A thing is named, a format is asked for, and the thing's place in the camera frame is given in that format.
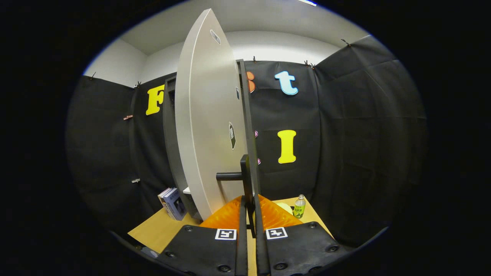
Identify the black backdrop cloth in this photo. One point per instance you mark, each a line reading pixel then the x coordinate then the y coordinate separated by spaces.
pixel 364 134

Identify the blue paperback book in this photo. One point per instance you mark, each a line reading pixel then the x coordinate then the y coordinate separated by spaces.
pixel 177 205

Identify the beige shoe cabinet door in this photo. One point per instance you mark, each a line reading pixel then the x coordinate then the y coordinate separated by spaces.
pixel 207 115

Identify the green label plastic bottle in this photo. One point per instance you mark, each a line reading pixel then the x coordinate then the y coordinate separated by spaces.
pixel 299 209

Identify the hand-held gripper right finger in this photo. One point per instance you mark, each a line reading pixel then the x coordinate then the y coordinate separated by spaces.
pixel 261 245

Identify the white paperback book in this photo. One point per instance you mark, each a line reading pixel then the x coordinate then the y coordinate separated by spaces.
pixel 162 196

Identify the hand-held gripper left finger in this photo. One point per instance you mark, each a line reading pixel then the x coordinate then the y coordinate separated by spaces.
pixel 241 237

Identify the grey shoe cabinet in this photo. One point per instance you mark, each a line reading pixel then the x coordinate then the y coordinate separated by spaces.
pixel 170 134

